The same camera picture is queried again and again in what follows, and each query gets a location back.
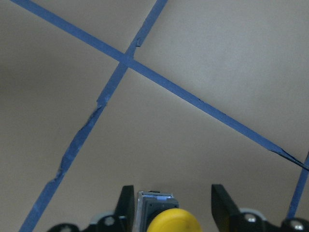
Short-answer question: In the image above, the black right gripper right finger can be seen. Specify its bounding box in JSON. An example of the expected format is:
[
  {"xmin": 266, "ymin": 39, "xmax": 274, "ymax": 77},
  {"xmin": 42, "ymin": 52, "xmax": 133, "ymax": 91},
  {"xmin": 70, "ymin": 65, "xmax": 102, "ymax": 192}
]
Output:
[{"xmin": 211, "ymin": 184, "xmax": 309, "ymax": 232}]

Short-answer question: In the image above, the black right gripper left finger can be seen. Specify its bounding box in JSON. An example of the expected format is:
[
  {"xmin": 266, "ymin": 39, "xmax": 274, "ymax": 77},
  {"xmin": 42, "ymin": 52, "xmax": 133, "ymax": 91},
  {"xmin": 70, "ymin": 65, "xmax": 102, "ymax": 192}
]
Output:
[{"xmin": 48, "ymin": 185, "xmax": 135, "ymax": 232}]

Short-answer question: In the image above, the yellow push button switch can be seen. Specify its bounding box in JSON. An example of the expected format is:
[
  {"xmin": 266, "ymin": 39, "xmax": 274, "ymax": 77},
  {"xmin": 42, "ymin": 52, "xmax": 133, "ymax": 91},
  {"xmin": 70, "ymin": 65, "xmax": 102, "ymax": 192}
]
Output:
[{"xmin": 132, "ymin": 191, "xmax": 202, "ymax": 232}]

